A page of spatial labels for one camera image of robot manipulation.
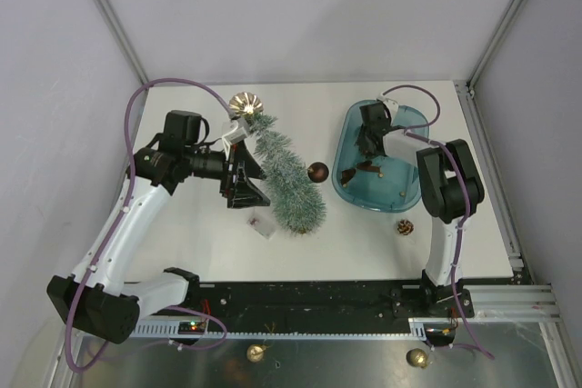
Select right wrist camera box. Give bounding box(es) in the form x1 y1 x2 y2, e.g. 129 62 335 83
377 95 400 117

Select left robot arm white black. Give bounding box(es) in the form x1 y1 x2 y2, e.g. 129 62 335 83
47 110 270 344

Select right aluminium frame post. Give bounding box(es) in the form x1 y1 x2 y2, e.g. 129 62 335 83
467 0 554 89

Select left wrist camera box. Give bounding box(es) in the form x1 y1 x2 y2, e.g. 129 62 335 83
221 118 249 157

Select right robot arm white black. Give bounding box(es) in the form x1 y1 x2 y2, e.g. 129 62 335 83
356 100 485 317

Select large silver ribbed bauble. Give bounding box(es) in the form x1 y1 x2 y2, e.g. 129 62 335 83
228 92 264 117

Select dark red bauble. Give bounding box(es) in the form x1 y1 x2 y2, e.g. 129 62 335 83
307 162 329 184

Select aluminium frame post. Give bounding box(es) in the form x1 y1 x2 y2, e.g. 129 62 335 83
93 0 149 84
467 0 554 89

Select single brown ribbon bow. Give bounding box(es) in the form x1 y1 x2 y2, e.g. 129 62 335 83
340 160 382 185

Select clear plastic packet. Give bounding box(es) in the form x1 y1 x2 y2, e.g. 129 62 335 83
246 212 276 240

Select small frosted christmas tree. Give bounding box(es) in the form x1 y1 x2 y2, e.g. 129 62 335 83
246 113 326 234

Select frosted pine cone ornament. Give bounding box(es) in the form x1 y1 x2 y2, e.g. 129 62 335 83
396 219 415 235

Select small gold glitter bauble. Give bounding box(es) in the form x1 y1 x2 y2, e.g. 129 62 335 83
406 348 429 369

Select blue plastic tub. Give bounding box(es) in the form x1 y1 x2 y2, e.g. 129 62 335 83
332 100 429 214

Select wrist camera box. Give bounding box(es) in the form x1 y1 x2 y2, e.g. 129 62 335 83
377 95 400 117
221 118 249 157

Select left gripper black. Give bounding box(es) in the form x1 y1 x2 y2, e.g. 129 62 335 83
185 140 270 209

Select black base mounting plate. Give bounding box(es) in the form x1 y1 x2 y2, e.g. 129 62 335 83
148 279 474 334

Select grey slotted cable duct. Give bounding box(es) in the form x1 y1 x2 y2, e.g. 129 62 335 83
131 319 431 342

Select left aluminium frame post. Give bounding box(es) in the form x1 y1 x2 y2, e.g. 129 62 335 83
93 0 149 84

